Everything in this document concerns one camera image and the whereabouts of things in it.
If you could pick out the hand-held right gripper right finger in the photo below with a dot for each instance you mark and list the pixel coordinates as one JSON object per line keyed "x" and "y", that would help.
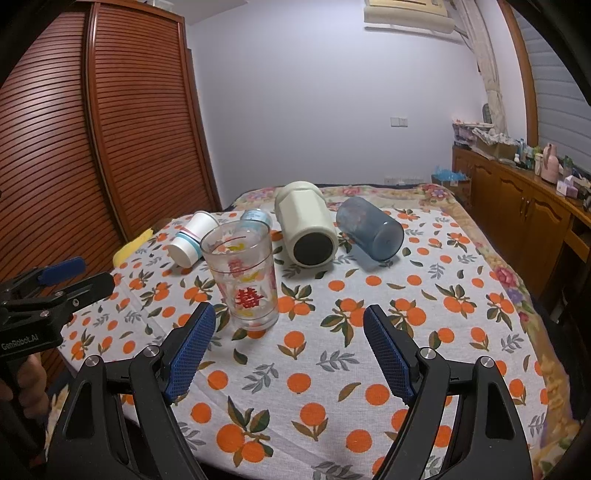
{"x": 388, "y": 357}

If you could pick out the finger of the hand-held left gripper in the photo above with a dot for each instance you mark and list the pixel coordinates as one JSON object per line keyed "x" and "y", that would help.
{"x": 60, "y": 270}
{"x": 87, "y": 286}

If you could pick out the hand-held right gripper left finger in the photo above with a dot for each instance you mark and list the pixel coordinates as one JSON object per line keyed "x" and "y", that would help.
{"x": 194, "y": 355}

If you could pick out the cream insulated cup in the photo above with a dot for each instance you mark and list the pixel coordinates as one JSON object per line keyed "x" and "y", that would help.
{"x": 300, "y": 212}

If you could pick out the clear glass cup red print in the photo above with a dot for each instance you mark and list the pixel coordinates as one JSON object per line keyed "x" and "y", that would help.
{"x": 240, "y": 277}

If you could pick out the white striped paper cup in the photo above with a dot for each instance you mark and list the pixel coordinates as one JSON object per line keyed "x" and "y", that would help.
{"x": 189, "y": 240}

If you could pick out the blue translucent plastic cup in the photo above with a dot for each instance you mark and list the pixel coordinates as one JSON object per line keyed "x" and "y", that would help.
{"x": 369, "y": 230}

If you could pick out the light blue small cup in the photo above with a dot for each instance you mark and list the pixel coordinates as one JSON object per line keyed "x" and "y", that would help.
{"x": 255, "y": 216}

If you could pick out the person's left hand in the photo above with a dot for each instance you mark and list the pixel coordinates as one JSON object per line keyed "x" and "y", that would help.
{"x": 34, "y": 385}

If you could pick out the yellow cloth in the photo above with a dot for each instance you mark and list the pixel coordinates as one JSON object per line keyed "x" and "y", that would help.
{"x": 131, "y": 247}

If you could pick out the orange fruit print tablecloth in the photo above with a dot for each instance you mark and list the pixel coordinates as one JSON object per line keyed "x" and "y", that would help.
{"x": 323, "y": 392}

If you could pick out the brown slatted wooden wardrobe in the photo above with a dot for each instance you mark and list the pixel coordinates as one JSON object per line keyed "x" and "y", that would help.
{"x": 92, "y": 138}

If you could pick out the floral blanket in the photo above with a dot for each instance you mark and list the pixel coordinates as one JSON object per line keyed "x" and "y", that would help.
{"x": 508, "y": 277}

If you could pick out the blue plastic bag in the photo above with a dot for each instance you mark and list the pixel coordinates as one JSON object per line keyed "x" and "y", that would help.
{"x": 448, "y": 175}

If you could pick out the wooden sideboard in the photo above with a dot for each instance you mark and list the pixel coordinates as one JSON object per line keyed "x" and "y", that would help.
{"x": 508, "y": 198}

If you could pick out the pile of boxes and cloths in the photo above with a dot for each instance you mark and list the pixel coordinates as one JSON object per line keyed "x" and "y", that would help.
{"x": 485, "y": 138}

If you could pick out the group of toiletry bottles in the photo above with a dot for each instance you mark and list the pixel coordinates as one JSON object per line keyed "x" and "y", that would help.
{"x": 528, "y": 157}

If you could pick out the white tissue box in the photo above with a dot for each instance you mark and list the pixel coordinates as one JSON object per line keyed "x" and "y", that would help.
{"x": 570, "y": 188}

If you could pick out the pink thermos jug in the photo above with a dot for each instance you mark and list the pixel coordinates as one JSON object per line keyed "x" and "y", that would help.
{"x": 549, "y": 164}

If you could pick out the window with blinds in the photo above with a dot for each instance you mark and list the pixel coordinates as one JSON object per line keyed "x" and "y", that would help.
{"x": 558, "y": 92}

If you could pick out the cream patterned curtain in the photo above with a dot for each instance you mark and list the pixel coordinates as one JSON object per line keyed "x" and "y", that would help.
{"x": 485, "y": 55}

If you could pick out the white air conditioner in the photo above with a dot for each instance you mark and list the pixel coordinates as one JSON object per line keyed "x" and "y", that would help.
{"x": 406, "y": 18}

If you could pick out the white wall switch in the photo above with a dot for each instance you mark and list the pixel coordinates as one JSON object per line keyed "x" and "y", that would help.
{"x": 399, "y": 122}

